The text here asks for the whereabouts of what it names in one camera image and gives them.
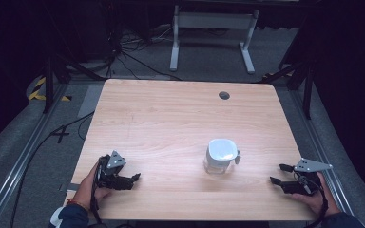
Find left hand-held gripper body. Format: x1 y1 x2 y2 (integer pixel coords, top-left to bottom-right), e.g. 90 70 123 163
96 149 132 191

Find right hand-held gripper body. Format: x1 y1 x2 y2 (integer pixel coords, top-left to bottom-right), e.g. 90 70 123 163
281 157 334 196

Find white cup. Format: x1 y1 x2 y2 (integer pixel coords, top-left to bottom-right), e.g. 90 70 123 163
202 138 242 175

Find person's right hand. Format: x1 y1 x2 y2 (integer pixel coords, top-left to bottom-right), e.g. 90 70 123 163
290 171 342 217

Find person's left hand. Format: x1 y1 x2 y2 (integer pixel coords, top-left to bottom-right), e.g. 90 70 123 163
71 161 113 211

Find grey floor plate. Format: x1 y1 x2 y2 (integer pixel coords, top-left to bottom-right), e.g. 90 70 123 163
77 85 105 119

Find black metal stand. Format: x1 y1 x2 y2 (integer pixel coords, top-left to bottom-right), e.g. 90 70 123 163
259 58 318 121
41 51 106 114

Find yellow black floor tape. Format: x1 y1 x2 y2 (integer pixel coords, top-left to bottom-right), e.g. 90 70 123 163
28 76 73 103

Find black wrist strap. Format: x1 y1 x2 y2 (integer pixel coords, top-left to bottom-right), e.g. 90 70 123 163
89 158 105 225
298 172 330 228

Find aluminium floor rail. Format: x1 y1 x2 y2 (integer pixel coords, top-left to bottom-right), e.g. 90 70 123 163
288 89 355 217
0 83 71 228

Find red bracelet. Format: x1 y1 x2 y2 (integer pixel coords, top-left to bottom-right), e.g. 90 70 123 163
66 198 90 213

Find long black floor cable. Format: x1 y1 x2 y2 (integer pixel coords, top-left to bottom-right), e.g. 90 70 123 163
9 110 96 228

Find tangle of black cables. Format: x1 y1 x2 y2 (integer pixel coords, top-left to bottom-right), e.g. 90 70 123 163
106 18 183 82

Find white metal desk frame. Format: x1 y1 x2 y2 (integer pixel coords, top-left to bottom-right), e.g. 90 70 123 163
169 4 260 76

